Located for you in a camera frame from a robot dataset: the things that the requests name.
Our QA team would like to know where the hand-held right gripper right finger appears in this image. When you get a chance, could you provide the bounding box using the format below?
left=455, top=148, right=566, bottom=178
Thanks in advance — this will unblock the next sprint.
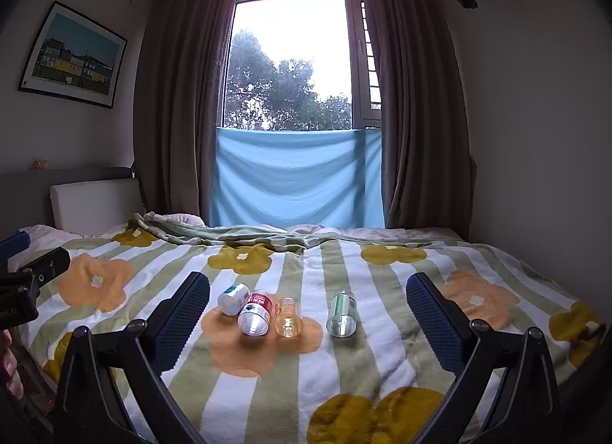
left=405, top=273, right=562, bottom=444

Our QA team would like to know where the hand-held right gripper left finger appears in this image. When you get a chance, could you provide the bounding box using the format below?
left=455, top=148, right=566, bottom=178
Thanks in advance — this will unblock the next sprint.
left=50, top=272, right=211, bottom=444

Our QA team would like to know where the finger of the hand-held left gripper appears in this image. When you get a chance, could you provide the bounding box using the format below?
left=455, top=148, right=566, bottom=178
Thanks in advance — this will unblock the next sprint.
left=0, top=232, right=32, bottom=264
left=16, top=247, right=72, bottom=290

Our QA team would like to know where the red label clear cup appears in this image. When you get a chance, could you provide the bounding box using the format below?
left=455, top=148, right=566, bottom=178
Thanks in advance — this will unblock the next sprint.
left=238, top=289, right=274, bottom=336

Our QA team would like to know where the person's left hand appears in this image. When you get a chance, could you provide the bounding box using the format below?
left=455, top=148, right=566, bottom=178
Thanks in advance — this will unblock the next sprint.
left=0, top=330, right=24, bottom=401

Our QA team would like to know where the blue label plastic bottle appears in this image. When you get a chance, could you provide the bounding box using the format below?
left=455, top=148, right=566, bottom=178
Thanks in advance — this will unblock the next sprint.
left=217, top=282, right=252, bottom=316

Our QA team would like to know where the white cushion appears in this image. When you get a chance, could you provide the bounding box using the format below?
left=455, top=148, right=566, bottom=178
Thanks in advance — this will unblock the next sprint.
left=50, top=177, right=146, bottom=233

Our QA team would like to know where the grey bed headboard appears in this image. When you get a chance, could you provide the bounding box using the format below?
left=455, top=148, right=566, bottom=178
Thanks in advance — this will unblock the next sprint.
left=0, top=166, right=144, bottom=230

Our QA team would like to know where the floral striped blanket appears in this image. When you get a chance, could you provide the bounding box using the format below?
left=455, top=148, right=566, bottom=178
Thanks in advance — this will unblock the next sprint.
left=19, top=212, right=607, bottom=444

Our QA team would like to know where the clear orange-tinted bottle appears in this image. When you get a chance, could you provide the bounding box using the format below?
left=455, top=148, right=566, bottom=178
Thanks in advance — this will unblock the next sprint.
left=274, top=297, right=304, bottom=340

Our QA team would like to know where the light blue cloth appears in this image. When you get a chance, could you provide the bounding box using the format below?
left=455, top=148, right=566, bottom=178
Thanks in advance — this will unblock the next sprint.
left=209, top=127, right=386, bottom=229

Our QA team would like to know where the brown curtain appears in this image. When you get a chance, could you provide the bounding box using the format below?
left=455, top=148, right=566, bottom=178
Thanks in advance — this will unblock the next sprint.
left=362, top=0, right=474, bottom=240
left=132, top=0, right=240, bottom=228

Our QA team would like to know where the window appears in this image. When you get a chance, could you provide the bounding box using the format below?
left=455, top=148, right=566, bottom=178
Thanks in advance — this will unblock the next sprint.
left=217, top=0, right=383, bottom=131

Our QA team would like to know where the framed wall picture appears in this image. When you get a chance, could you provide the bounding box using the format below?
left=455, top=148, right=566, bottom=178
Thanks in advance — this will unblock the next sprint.
left=18, top=1, right=128, bottom=110

